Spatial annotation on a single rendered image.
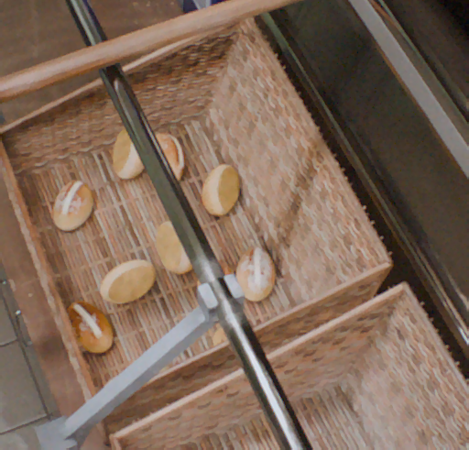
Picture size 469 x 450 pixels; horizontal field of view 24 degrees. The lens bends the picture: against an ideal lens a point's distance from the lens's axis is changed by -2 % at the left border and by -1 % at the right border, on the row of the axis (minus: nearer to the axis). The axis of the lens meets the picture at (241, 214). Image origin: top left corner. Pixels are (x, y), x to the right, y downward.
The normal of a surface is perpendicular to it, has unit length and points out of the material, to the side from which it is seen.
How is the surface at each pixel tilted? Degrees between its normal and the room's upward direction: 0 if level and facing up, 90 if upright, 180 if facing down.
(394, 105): 70
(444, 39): 11
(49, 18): 0
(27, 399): 0
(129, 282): 52
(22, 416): 0
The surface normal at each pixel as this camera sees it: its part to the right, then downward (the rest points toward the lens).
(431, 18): 0.20, -0.59
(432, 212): -0.84, 0.12
